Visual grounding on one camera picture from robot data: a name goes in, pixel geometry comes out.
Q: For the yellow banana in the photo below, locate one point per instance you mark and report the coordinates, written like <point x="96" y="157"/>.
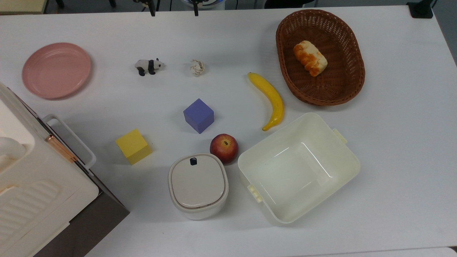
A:
<point x="273" y="96"/>

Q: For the cream plastic bin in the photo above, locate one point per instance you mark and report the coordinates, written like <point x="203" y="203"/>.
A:
<point x="296" y="167"/>

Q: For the pink round plate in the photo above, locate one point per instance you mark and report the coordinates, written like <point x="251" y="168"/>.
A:
<point x="55" y="69"/>

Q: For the purple foam cube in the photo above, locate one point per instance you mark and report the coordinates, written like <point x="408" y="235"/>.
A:
<point x="198" y="116"/>

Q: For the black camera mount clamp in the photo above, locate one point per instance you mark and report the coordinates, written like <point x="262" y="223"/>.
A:
<point x="420" y="9"/>

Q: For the black white panda toy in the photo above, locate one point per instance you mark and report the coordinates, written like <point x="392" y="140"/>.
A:
<point x="148" y="66"/>

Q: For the red apple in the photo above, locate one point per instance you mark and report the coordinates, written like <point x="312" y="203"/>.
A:
<point x="224" y="149"/>

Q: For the black table clamp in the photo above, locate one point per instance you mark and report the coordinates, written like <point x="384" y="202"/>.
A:
<point x="195" y="8"/>
<point x="152" y="8"/>

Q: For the brown wicker basket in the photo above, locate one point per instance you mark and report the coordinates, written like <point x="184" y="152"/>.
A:
<point x="339" y="85"/>

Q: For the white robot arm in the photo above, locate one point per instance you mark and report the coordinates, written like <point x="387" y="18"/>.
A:
<point x="203" y="3"/>

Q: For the toasted bread loaf piece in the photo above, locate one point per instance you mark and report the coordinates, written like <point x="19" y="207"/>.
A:
<point x="310" y="58"/>

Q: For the white mini trash can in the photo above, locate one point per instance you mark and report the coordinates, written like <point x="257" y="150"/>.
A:
<point x="198" y="185"/>

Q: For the crumpled white paper ball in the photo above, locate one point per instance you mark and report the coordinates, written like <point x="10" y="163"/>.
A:
<point x="197" y="67"/>

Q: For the yellow foam cube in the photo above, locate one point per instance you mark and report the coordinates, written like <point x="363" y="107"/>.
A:
<point x="133" y="146"/>

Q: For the beige side table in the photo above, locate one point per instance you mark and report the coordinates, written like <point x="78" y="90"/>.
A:
<point x="21" y="5"/>

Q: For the dark brown wooden box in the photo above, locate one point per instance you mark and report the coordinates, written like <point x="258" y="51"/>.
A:
<point x="96" y="221"/>

